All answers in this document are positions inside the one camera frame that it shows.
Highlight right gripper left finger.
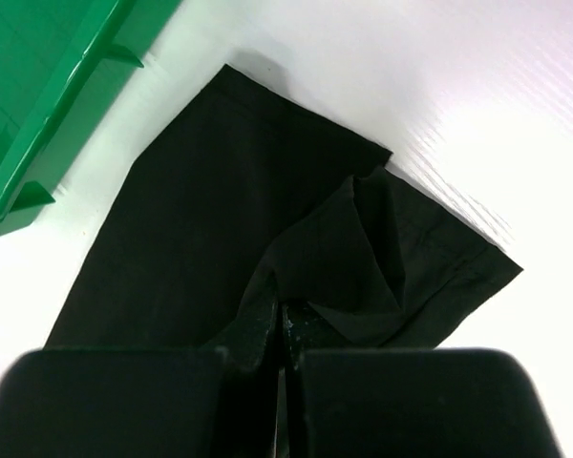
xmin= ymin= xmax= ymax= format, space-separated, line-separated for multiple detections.
xmin=0 ymin=277 xmax=279 ymax=457

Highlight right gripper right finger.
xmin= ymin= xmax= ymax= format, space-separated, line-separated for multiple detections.
xmin=281 ymin=303 xmax=561 ymax=457

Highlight black trousers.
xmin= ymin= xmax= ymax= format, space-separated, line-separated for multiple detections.
xmin=47 ymin=68 xmax=520 ymax=347

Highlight green plastic tray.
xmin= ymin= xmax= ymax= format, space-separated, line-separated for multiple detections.
xmin=0 ymin=0 xmax=178 ymax=236

